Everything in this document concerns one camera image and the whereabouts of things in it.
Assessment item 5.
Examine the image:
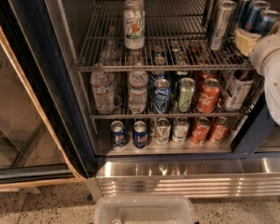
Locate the silver slim can middle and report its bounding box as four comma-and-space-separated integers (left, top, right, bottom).
206, 0, 227, 37

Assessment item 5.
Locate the white green can bottom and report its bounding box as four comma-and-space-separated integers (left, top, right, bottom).
172, 117, 189, 143

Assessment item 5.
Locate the green can middle shelf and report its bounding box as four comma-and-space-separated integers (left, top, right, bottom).
178, 77, 195, 112

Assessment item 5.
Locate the red coke can bottom right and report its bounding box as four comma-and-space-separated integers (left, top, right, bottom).
208, 117, 230, 144

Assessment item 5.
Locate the water bottle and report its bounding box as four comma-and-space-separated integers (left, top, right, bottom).
128, 63, 148, 114
91, 63, 115, 115

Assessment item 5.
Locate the silver slim can back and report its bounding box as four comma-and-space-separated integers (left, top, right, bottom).
202, 0, 214, 28

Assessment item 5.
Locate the red coca-cola can middle shelf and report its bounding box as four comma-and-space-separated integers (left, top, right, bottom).
195, 78, 220, 114

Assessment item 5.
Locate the blue pepsi can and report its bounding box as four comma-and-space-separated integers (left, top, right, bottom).
110, 120, 126, 147
133, 121, 147, 148

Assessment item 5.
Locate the silver slim can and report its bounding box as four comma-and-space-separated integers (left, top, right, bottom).
208, 0, 237, 51
202, 0, 214, 28
206, 0, 227, 37

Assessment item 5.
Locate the silver slim can front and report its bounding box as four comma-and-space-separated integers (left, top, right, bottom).
208, 0, 237, 51

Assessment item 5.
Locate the blue pepsi can bottom left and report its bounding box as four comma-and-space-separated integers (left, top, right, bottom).
110, 120, 126, 147

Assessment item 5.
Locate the red coke can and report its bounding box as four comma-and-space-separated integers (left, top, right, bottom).
190, 117, 211, 145
208, 117, 230, 144

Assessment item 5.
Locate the right water bottle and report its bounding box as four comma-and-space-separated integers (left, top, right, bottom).
128, 63, 148, 114

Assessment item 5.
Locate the top wire shelf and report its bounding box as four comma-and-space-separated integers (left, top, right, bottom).
77, 0, 252, 72

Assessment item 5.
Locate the clear plastic bin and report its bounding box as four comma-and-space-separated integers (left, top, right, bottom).
93, 195, 194, 224

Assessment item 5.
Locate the blue redbull can front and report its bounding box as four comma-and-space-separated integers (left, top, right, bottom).
253, 10, 280, 36

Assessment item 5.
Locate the white 7up can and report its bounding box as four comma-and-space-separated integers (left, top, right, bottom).
155, 118, 171, 146
123, 6, 146, 49

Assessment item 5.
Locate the left water bottle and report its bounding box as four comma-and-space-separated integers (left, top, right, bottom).
91, 63, 115, 115

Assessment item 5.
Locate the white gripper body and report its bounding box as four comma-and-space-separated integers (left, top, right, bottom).
248, 35, 280, 75

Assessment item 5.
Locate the white 7up can bottom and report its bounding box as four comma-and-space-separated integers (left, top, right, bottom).
155, 118, 171, 146

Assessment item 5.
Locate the wire shelf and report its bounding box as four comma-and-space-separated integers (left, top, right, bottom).
89, 105, 251, 120
77, 0, 252, 72

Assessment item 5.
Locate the white 7up can front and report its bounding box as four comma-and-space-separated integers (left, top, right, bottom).
123, 6, 146, 49

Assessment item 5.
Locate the red coke can bottom left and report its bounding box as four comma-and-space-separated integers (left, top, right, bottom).
190, 117, 211, 145

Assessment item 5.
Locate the middle wire shelf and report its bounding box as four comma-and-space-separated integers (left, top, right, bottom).
89, 105, 251, 120

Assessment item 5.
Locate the open glass fridge door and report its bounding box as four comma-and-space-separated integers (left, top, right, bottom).
0, 0, 88, 191

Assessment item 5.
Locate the stainless steel fridge base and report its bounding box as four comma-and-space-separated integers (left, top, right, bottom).
86, 158, 280, 200

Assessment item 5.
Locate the blue pepsi can middle shelf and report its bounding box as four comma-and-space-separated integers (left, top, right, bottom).
152, 78, 171, 114

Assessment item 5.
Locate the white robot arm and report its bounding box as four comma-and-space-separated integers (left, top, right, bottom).
235, 28, 280, 126

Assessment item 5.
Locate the white diet coke can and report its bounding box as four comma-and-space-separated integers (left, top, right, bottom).
223, 70, 254, 112

